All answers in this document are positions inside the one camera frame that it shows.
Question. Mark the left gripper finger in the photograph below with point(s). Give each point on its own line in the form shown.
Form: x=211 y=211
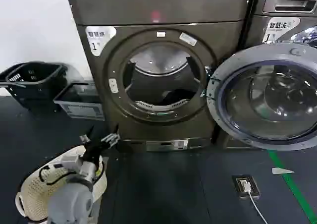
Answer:
x=86 y=137
x=111 y=139

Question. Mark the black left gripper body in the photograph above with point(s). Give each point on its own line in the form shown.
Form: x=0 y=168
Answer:
x=94 y=149

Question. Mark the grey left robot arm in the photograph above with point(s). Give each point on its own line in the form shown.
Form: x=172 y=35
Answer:
x=70 y=201

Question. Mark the yellow-green cloth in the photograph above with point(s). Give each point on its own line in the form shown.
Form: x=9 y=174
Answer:
x=99 y=171

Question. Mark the grey plastic bin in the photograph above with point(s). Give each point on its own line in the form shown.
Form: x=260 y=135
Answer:
x=81 y=107

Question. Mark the white perforated laundry basket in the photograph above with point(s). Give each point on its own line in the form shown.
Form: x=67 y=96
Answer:
x=37 y=186

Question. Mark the black plastic basket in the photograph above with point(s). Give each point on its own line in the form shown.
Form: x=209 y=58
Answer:
x=3 y=79
x=42 y=85

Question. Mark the dark clothes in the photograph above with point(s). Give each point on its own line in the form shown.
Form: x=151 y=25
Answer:
x=177 y=96

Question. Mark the grey dryer with open drum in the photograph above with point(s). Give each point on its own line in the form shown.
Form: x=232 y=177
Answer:
x=158 y=16

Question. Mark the white plug adapter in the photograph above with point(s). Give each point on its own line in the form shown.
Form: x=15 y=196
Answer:
x=244 y=185

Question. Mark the floor power socket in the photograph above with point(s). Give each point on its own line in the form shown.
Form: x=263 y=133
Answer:
x=255 y=190

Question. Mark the round glass dryer door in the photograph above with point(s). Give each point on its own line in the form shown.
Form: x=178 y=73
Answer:
x=270 y=97

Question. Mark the white paper scrap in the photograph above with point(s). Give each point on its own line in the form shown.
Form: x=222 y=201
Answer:
x=281 y=171

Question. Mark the green floor tape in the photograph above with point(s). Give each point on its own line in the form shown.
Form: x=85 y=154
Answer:
x=294 y=186

